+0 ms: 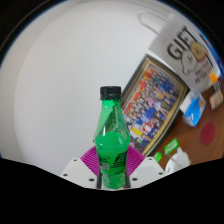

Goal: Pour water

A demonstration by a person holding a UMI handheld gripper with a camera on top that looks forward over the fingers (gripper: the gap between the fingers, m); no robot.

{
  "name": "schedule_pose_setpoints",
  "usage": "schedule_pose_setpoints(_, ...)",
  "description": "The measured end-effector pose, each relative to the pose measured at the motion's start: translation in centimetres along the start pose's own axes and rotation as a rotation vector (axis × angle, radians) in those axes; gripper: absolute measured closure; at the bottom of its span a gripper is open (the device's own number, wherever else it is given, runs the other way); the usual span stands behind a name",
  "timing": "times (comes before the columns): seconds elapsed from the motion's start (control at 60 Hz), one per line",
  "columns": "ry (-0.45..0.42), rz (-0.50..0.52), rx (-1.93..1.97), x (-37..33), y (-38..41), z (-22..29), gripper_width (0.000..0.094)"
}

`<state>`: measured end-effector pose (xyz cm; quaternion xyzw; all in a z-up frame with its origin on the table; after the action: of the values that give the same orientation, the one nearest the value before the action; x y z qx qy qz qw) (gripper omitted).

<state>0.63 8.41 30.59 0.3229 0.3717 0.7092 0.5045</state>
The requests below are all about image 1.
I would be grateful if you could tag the blue tissue pack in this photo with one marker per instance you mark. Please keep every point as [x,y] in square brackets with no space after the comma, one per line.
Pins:
[193,108]

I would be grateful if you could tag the green plastic drink bottle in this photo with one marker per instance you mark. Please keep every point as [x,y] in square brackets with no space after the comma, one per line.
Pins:
[111,150]

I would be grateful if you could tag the white printed paper gift bag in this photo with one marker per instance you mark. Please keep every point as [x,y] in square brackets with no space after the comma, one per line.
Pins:
[186,53]

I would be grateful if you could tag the framed group picture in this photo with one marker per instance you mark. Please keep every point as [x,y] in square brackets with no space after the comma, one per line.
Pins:
[153,106]

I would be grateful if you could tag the flat round red coaster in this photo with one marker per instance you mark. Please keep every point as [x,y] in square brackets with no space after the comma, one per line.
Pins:
[207,133]

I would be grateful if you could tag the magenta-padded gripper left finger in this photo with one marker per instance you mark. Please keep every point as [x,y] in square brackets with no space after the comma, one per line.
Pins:
[78,170]

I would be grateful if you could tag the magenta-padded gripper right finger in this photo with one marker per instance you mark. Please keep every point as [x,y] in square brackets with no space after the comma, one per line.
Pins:
[146,170]

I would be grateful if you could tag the white patterned paper cup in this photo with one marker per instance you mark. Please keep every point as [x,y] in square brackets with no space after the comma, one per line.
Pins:
[176,161]

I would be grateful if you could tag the orange yellow puzzle cube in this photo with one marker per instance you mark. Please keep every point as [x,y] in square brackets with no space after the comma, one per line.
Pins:
[214,78]

